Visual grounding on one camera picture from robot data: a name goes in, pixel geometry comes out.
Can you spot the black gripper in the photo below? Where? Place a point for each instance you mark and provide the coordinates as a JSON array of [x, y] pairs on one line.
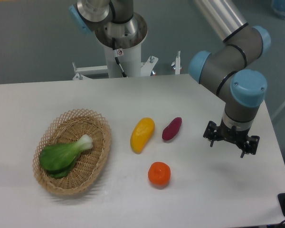
[[248, 144]]

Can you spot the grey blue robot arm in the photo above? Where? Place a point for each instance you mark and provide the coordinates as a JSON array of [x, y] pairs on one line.
[[224, 73]]

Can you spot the purple toy sweet potato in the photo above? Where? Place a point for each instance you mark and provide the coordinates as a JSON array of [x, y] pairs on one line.
[[172, 129]]

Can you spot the orange toy fruit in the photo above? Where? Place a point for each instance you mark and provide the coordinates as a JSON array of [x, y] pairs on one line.
[[159, 173]]

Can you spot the yellow toy mango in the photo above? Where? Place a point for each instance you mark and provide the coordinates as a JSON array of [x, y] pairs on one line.
[[141, 134]]

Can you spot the woven wicker basket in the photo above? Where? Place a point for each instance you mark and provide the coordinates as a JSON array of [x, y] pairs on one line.
[[69, 127]]

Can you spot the green toy bok choy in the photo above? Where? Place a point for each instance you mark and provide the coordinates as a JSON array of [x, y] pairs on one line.
[[59, 159]]

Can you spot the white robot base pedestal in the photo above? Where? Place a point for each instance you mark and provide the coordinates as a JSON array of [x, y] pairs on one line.
[[122, 44]]

